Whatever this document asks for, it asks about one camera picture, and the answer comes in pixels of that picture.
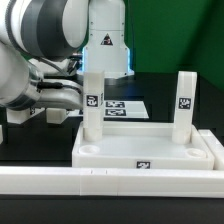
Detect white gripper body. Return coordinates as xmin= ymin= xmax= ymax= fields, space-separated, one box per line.
xmin=34 ymin=79 xmax=83 ymax=110

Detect white base block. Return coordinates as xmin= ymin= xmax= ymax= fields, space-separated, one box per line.
xmin=46 ymin=108 xmax=66 ymax=124

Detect white desk top tray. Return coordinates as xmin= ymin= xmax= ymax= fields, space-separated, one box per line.
xmin=72 ymin=121 xmax=215 ymax=170

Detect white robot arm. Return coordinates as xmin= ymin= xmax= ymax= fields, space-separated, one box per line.
xmin=0 ymin=0 xmax=134 ymax=111

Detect white front fence bar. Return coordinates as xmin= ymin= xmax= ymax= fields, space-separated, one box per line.
xmin=0 ymin=129 xmax=224 ymax=199

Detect white marker base plate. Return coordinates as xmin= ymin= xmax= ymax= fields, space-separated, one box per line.
xmin=66 ymin=99 xmax=150 ymax=120

